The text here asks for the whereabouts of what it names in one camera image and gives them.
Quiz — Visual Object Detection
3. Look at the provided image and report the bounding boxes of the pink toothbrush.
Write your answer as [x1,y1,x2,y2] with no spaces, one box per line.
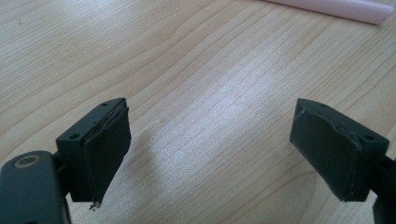
[263,0,396,26]

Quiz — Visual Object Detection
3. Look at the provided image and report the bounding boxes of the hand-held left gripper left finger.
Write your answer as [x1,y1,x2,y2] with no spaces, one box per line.
[55,97,132,211]

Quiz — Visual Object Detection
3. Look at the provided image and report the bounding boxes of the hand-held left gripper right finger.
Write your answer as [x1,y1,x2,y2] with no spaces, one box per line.
[289,98,390,203]

